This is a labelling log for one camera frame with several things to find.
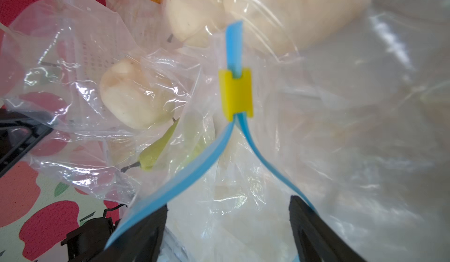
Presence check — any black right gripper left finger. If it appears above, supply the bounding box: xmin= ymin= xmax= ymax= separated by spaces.
xmin=90 ymin=205 xmax=168 ymax=262

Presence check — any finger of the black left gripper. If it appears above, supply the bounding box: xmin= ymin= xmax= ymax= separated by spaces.
xmin=1 ymin=117 xmax=53 ymax=177

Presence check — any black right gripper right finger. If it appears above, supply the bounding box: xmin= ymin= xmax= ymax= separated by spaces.
xmin=289 ymin=196 xmax=365 ymax=262

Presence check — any clear blue zip-top bag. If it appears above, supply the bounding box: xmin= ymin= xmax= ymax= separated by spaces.
xmin=117 ymin=0 xmax=450 ymax=262

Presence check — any small clear pear bag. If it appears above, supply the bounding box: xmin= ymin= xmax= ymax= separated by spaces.
xmin=1 ymin=0 xmax=218 ymax=204

